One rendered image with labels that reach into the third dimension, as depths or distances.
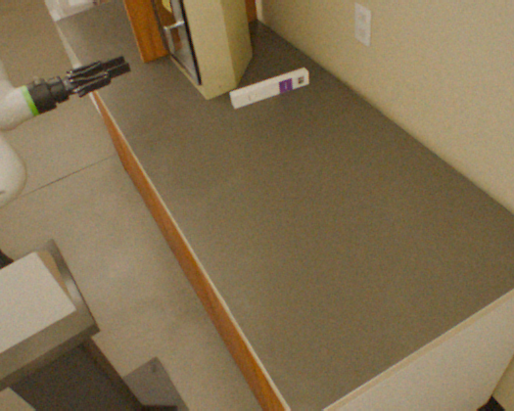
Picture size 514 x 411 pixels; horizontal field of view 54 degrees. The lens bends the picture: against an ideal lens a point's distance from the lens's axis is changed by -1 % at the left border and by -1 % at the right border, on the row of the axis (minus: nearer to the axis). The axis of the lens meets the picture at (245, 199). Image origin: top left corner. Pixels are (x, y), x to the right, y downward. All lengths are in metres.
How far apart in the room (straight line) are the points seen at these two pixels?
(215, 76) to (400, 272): 0.88
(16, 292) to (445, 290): 0.91
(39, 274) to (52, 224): 1.77
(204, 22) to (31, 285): 0.89
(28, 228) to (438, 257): 2.25
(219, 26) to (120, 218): 1.43
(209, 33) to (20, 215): 1.81
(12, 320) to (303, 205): 0.74
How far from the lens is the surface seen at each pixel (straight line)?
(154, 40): 1.99
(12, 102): 1.56
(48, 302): 1.23
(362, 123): 1.56
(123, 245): 2.64
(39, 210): 3.04
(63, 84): 1.57
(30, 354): 1.27
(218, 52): 1.66
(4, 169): 1.12
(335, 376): 1.07
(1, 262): 1.22
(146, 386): 2.18
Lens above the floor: 1.92
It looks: 46 degrees down
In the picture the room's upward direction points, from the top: 11 degrees counter-clockwise
